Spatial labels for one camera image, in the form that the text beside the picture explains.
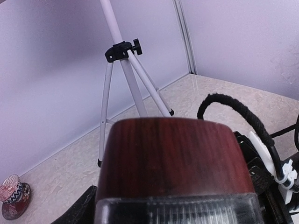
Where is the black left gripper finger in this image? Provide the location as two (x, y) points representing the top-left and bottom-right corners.
(52, 185), (97, 224)

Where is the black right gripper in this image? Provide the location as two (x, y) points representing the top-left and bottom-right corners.
(234, 131), (299, 224)

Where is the clear plastic metronome cover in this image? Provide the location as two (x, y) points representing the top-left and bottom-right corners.
(94, 193), (264, 224)

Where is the brown wooden metronome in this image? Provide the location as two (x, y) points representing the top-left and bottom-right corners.
(96, 118), (254, 200)

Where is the white perforated music stand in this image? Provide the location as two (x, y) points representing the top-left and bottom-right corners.
(97, 0), (175, 168)

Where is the dark round saucer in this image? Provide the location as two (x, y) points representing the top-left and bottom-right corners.
(1, 182), (32, 220)

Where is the patterned ceramic bowl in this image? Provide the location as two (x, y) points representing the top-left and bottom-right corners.
(0, 174), (23, 203)

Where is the black right camera cable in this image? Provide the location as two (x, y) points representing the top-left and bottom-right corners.
(197, 93), (299, 185)

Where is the right aluminium frame post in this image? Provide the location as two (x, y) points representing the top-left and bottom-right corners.
(172, 0), (197, 75)

